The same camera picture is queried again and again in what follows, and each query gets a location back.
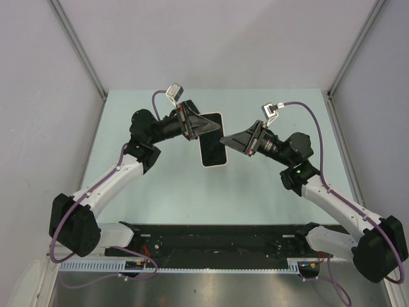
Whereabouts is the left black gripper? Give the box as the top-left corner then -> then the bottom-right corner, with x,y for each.
148,102 -> 220,145

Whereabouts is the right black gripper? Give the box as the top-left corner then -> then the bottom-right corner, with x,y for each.
219,120 -> 292,167

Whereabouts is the black phone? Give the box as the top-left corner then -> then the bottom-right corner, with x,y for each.
198,112 -> 228,168

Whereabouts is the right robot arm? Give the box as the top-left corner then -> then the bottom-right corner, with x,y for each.
220,120 -> 408,283

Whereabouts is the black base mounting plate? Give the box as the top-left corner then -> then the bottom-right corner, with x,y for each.
65,223 -> 373,278

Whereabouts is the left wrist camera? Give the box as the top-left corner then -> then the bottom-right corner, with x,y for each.
165,83 -> 184,108

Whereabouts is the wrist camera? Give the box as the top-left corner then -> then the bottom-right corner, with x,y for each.
165,83 -> 184,108
261,103 -> 284,127

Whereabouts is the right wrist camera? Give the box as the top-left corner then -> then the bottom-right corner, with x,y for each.
261,103 -> 284,127

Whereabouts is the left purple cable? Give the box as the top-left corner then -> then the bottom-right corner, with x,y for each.
49,90 -> 167,289

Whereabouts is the purple cable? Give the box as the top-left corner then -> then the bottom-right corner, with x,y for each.
49,90 -> 167,289
281,101 -> 403,304

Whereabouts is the right aluminium side rail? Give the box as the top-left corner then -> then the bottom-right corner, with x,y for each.
322,91 -> 367,208

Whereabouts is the white slotted cable duct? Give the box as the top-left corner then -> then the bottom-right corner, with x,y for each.
59,257 -> 301,274

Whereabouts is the aluminium front frame rail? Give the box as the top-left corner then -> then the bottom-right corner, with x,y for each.
46,233 -> 392,260

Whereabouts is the left aluminium frame post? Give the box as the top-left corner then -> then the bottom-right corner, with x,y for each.
47,0 -> 107,102

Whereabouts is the aluminium frame post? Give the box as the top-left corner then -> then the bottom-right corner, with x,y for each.
326,0 -> 389,99
47,0 -> 107,102

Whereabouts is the right aluminium frame post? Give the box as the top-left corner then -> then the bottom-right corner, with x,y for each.
326,0 -> 389,99

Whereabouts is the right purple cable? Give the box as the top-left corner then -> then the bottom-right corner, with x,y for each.
281,101 -> 403,304

